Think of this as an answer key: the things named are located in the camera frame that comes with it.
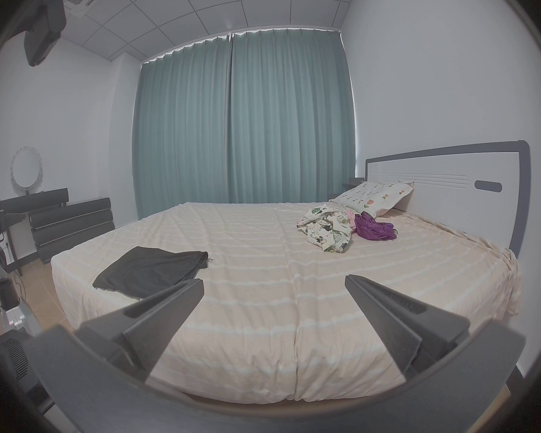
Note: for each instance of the bed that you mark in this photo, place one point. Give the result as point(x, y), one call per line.
point(275, 264)

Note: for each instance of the grey bedside table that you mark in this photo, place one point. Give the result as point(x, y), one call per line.
point(347, 187)

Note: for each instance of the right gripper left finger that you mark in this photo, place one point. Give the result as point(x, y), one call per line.
point(162, 318)

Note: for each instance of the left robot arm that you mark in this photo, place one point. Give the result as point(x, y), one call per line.
point(2, 282)

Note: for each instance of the purple garment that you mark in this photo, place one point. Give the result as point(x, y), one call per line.
point(374, 228)

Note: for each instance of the white printed pyjama garment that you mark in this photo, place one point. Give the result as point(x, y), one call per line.
point(327, 228)

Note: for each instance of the black dressing table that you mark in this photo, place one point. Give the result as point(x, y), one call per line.
point(31, 201)

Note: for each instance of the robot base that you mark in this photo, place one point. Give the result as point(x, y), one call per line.
point(13, 354)

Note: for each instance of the white printed pillow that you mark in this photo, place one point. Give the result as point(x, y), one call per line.
point(374, 196)

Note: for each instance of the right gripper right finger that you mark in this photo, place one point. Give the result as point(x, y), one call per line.
point(396, 323)

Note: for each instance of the round white mirror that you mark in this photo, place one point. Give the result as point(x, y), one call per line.
point(26, 169)

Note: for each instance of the blue-green curtain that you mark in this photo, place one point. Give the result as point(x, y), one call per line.
point(185, 129)
point(293, 115)

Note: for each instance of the pink garment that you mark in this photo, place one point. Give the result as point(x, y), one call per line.
point(351, 219)

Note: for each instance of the black chest of drawers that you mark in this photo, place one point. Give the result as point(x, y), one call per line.
point(72, 228)

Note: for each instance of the black T-shirt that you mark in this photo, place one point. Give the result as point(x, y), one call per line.
point(148, 269)

